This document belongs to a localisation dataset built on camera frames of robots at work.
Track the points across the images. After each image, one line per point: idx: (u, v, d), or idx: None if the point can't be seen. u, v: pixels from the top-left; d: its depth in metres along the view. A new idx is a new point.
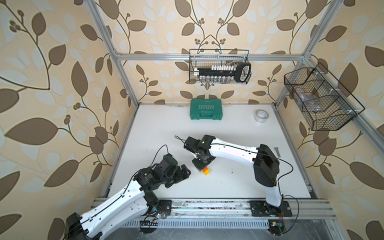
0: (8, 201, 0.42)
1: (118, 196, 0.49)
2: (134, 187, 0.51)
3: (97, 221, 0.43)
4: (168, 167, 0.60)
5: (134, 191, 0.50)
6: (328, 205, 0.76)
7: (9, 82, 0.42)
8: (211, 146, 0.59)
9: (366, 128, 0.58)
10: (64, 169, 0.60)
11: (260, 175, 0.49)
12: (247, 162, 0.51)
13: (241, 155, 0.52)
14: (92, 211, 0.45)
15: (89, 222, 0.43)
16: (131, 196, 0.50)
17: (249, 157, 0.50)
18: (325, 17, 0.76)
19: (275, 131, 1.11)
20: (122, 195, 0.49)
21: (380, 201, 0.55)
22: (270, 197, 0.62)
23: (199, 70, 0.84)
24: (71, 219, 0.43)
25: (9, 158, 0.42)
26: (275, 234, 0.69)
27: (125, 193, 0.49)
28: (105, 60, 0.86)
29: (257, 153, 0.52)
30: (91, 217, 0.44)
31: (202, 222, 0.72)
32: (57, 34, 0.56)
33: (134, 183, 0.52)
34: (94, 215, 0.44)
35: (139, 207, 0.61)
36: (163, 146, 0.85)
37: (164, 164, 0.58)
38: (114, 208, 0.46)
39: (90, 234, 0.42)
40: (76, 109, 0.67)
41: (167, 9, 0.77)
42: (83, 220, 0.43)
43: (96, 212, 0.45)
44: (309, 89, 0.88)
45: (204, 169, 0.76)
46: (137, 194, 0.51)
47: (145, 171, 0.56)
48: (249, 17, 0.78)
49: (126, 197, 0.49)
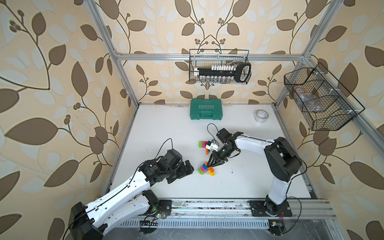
0: (8, 201, 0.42)
1: (123, 186, 0.48)
2: (139, 178, 0.50)
3: (103, 210, 0.43)
4: (173, 158, 0.59)
5: (139, 182, 0.49)
6: (328, 205, 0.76)
7: (9, 82, 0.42)
8: (238, 135, 0.71)
9: (366, 128, 0.58)
10: (64, 168, 0.60)
11: (273, 163, 0.51)
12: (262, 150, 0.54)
13: (258, 143, 0.58)
14: (97, 201, 0.44)
15: (95, 211, 0.42)
16: (137, 186, 0.49)
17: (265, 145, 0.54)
18: (326, 17, 0.76)
19: (275, 131, 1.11)
20: (127, 185, 0.48)
21: (380, 201, 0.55)
22: (274, 193, 0.62)
23: (199, 70, 0.84)
24: (76, 208, 0.42)
25: (9, 158, 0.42)
26: (275, 234, 0.69)
27: (130, 183, 0.49)
28: (105, 60, 0.86)
29: (272, 142, 0.55)
30: (96, 206, 0.43)
31: (202, 223, 0.72)
32: (57, 34, 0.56)
33: (139, 174, 0.51)
34: (100, 205, 0.43)
35: (141, 205, 0.62)
36: (168, 140, 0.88)
37: (169, 156, 0.57)
38: (121, 197, 0.46)
39: (96, 224, 0.41)
40: (76, 109, 0.67)
41: (167, 9, 0.77)
42: (88, 210, 0.42)
43: (102, 202, 0.44)
44: (309, 89, 0.88)
45: (211, 169, 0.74)
46: (142, 184, 0.50)
47: (150, 162, 0.55)
48: (249, 17, 0.78)
49: (132, 187, 0.48)
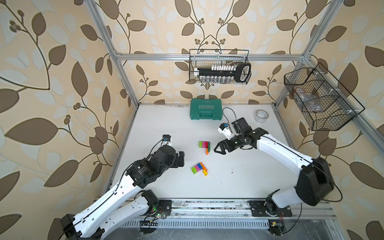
0: (8, 201, 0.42)
1: (111, 193, 0.45)
2: (126, 184, 0.46)
3: (90, 221, 0.41)
4: (164, 156, 0.53)
5: (126, 187, 0.45)
6: (328, 205, 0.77)
7: (9, 82, 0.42)
8: (261, 137, 0.59)
9: (367, 129, 0.57)
10: (65, 168, 0.60)
11: (304, 184, 0.44)
12: (294, 168, 0.47)
13: (292, 157, 0.49)
14: (85, 212, 0.42)
15: (82, 223, 0.40)
16: (124, 192, 0.45)
17: (299, 163, 0.46)
18: (326, 17, 0.76)
19: (275, 131, 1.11)
20: (114, 192, 0.45)
21: (380, 201, 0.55)
22: (283, 200, 0.60)
23: (199, 70, 0.84)
24: (64, 220, 0.41)
25: (9, 158, 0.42)
26: (275, 234, 0.69)
27: (117, 190, 0.45)
28: (105, 60, 0.86)
29: (310, 161, 0.46)
30: (83, 218, 0.41)
31: (202, 223, 0.72)
32: (57, 34, 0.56)
33: (126, 178, 0.47)
34: (87, 216, 0.41)
35: (140, 206, 0.61)
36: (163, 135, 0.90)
37: (159, 155, 0.51)
38: (107, 205, 0.43)
39: (85, 235, 0.40)
40: (76, 109, 0.67)
41: (167, 10, 0.77)
42: (76, 222, 0.40)
43: (89, 213, 0.42)
44: (309, 89, 0.88)
45: (203, 168, 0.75)
46: (129, 190, 0.46)
47: (139, 163, 0.50)
48: (249, 17, 0.78)
49: (119, 193, 0.45)
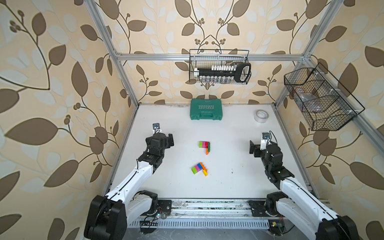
0: (8, 201, 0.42)
1: (133, 172, 0.53)
2: (143, 165, 0.56)
3: (126, 191, 0.46)
4: (158, 142, 0.65)
5: (145, 166, 0.56)
6: (328, 205, 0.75)
7: (9, 83, 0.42)
8: (285, 180, 0.58)
9: (366, 129, 0.57)
10: (64, 168, 0.60)
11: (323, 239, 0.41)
12: (315, 221, 0.45)
13: (313, 206, 0.47)
14: (115, 189, 0.46)
15: (118, 194, 0.44)
16: (145, 169, 0.55)
17: (320, 214, 0.44)
18: (326, 17, 0.76)
19: (275, 131, 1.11)
20: (136, 170, 0.54)
21: (380, 201, 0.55)
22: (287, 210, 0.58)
23: (199, 70, 0.84)
24: (96, 201, 0.41)
25: (9, 158, 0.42)
26: (275, 234, 0.69)
27: (138, 169, 0.54)
28: (105, 60, 0.86)
29: (334, 217, 0.43)
30: (117, 192, 0.45)
31: (202, 223, 0.72)
32: (57, 34, 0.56)
33: (142, 163, 0.57)
34: (120, 189, 0.46)
35: (146, 199, 0.63)
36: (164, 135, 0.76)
37: (155, 142, 0.63)
38: (135, 181, 0.50)
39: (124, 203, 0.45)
40: (76, 109, 0.67)
41: (167, 10, 0.77)
42: (111, 196, 0.44)
43: (121, 188, 0.46)
44: (309, 89, 0.88)
45: (203, 168, 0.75)
46: (148, 168, 0.57)
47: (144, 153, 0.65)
48: (249, 17, 0.78)
49: (141, 171, 0.54)
